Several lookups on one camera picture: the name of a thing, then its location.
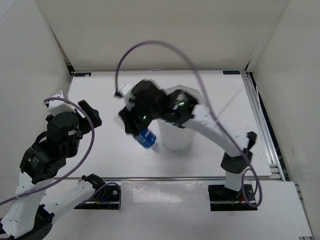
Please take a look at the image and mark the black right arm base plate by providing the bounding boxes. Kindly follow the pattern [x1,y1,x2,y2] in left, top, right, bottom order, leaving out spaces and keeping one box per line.
[208,184,258,212]

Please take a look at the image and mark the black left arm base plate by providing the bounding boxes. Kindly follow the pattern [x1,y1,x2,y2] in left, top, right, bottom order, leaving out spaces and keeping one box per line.
[75,182,122,210]

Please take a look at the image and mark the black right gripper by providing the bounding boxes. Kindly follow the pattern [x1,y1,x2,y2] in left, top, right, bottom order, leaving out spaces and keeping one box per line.
[119,96,162,137]

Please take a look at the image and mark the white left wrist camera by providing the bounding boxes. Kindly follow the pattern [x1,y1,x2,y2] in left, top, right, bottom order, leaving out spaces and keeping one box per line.
[44,90,76,117]

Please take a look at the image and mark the white translucent plastic bin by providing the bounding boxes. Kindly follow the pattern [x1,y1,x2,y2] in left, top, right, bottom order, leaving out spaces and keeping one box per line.
[157,84,205,151]

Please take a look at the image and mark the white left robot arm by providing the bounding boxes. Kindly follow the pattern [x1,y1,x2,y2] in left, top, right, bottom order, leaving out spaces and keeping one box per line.
[0,97,105,240]

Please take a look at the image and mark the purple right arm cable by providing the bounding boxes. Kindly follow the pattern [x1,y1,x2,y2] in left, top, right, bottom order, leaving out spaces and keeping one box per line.
[114,40,263,208]

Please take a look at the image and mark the blue label bottle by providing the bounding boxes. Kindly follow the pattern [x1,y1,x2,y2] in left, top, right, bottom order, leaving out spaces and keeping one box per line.
[133,129,160,153]

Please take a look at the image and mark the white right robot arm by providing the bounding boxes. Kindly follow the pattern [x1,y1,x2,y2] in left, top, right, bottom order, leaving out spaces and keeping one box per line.
[116,79,257,200]

